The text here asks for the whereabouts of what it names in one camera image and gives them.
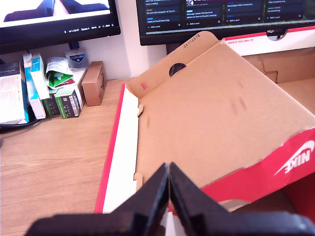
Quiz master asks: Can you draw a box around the crumpled green white packet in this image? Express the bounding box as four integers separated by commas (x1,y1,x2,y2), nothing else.
45,57,76,89

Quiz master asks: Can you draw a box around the small brown cardboard box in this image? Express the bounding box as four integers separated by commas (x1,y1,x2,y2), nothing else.
81,60,107,107

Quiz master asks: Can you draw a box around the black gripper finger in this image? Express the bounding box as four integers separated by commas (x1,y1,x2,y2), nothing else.
169,162,259,236
81,162,170,236

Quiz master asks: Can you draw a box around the plain white carton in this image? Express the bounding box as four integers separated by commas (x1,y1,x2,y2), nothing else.
71,68,88,109

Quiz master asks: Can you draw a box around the clear hand gel bottle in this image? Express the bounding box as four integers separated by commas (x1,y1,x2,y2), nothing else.
64,48,89,69

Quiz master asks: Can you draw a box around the black cable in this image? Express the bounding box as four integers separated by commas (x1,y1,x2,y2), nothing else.
0,119,41,135

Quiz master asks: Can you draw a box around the wide black Huawei monitor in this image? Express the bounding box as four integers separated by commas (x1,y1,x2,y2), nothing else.
136,0,315,57

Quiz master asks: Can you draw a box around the dark green box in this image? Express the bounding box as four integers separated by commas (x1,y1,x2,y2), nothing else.
41,92,61,117

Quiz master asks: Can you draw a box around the green black barcode box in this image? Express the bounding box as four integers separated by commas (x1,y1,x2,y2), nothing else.
53,87,86,119

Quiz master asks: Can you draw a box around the white and blue carton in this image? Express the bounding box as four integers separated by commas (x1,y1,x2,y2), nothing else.
23,54,47,120

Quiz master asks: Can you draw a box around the white box with blue side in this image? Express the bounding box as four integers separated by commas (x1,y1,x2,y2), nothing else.
0,61,30,125

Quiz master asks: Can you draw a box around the white and teal carton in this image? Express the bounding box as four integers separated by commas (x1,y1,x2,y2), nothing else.
30,53,51,100

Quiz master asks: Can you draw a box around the small black computer monitor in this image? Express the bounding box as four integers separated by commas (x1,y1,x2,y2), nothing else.
0,0,121,55

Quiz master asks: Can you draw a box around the red Nike shoebox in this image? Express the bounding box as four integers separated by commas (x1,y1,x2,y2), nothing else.
94,26,315,236

